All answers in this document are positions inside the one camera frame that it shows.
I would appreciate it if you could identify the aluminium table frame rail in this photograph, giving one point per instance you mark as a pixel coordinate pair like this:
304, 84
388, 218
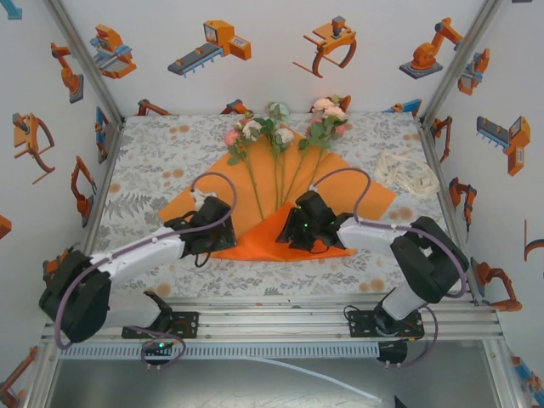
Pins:
272, 323

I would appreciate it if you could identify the fake pale teal rose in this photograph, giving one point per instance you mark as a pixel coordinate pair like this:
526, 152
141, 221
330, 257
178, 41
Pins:
278, 109

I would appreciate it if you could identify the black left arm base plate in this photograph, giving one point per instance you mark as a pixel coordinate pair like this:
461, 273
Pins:
187, 325

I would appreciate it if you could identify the aluminium corner post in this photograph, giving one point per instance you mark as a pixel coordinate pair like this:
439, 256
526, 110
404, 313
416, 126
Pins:
87, 64
457, 64

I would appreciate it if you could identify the cream printed ribbon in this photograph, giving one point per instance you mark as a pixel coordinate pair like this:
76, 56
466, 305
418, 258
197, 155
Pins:
404, 178

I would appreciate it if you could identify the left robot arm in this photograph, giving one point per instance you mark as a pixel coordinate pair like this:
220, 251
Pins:
127, 255

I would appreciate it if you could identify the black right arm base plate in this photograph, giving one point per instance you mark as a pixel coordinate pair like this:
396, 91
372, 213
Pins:
361, 325

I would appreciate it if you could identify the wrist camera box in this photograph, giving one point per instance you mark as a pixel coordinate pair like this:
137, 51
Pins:
197, 196
313, 187

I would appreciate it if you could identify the circuit board with green light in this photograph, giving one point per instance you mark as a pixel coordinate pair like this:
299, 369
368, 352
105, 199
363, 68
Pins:
159, 346

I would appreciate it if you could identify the thin white tube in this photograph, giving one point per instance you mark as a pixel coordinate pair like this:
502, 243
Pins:
340, 382

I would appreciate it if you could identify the orange wrapping paper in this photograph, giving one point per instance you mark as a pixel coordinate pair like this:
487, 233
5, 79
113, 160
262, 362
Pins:
361, 191

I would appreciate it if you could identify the fake pink rose stem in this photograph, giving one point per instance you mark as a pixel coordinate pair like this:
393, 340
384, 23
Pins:
316, 122

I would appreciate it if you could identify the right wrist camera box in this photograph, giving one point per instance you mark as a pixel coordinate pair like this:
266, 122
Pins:
313, 187

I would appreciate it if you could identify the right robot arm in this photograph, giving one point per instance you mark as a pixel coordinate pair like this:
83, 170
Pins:
429, 263

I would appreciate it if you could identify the aluminium side rail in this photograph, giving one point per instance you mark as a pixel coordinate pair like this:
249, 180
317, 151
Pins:
98, 200
429, 149

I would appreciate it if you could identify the floral patterned tablecloth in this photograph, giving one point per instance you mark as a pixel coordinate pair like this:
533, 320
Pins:
297, 276

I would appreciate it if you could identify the black electronics box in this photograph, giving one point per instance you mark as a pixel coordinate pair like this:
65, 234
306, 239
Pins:
393, 350

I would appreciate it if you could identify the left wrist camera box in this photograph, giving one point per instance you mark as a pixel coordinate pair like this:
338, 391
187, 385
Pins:
197, 196

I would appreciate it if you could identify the fake white rose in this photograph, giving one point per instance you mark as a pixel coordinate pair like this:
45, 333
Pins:
285, 136

